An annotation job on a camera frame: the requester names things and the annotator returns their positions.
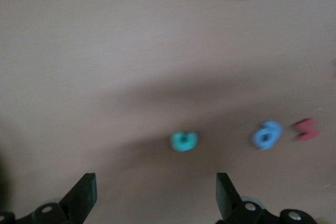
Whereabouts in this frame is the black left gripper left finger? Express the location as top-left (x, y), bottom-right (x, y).
top-left (0, 172), bottom-right (98, 224)

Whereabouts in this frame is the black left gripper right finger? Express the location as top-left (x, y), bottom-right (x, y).
top-left (216, 172), bottom-right (316, 224)

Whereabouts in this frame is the teal letter c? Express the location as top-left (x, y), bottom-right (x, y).
top-left (169, 130), bottom-right (199, 153)

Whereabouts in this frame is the blue letter p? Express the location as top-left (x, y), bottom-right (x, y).
top-left (250, 120), bottom-right (284, 151)

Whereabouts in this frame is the red letter m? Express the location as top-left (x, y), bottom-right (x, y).
top-left (292, 118), bottom-right (321, 142)

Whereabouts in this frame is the brown table cover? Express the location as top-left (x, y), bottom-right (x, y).
top-left (0, 0), bottom-right (336, 224)

